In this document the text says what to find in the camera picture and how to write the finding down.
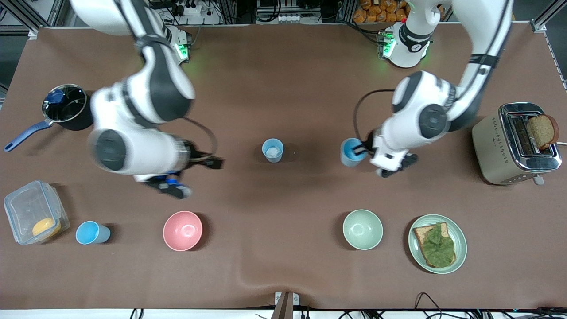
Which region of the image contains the blue plastic cup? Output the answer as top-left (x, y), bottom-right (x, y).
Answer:
top-left (75, 221), bottom-right (111, 245)
top-left (340, 138), bottom-right (369, 168)

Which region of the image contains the blue cup with white ball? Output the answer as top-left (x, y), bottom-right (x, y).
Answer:
top-left (261, 138), bottom-right (284, 163)

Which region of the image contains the pink bowl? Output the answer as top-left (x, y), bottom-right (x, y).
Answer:
top-left (163, 210), bottom-right (203, 252)

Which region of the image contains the pale green bowl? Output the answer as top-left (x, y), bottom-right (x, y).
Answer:
top-left (342, 209), bottom-right (384, 251)

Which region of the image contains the beige chrome toaster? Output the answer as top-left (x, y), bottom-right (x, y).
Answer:
top-left (471, 102), bottom-right (563, 186)

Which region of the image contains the green lettuce leaf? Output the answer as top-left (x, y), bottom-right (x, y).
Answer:
top-left (420, 223), bottom-right (456, 268)

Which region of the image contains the bag of orange buns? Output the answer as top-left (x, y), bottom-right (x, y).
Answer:
top-left (353, 0), bottom-right (445, 24)

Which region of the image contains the pale green plate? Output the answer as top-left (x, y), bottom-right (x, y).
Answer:
top-left (408, 214), bottom-right (468, 275)

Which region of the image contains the white power strip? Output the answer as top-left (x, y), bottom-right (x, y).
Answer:
top-left (176, 0), bottom-right (205, 16)

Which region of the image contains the yellow orange round food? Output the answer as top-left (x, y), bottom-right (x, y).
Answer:
top-left (32, 217), bottom-right (62, 238)

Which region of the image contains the clear plastic lidded container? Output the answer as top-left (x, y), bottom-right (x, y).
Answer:
top-left (4, 180), bottom-right (71, 245)

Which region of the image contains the dark brown bread slice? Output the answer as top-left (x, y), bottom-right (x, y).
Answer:
top-left (528, 114), bottom-right (560, 150)

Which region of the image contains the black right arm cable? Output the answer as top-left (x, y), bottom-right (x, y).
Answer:
top-left (179, 116), bottom-right (219, 161)

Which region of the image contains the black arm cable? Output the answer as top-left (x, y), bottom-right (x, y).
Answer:
top-left (179, 116), bottom-right (219, 161)
top-left (353, 89), bottom-right (396, 149)

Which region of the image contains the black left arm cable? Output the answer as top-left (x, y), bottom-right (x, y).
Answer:
top-left (353, 89), bottom-right (396, 149)

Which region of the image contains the black saucepan blue handle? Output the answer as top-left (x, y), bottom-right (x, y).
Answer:
top-left (4, 84), bottom-right (94, 152)

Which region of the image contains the grey metal camera bracket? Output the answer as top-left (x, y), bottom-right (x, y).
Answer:
top-left (271, 291), bottom-right (300, 319)

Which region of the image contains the black looped cable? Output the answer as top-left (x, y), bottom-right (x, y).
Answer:
top-left (414, 292), bottom-right (444, 319)

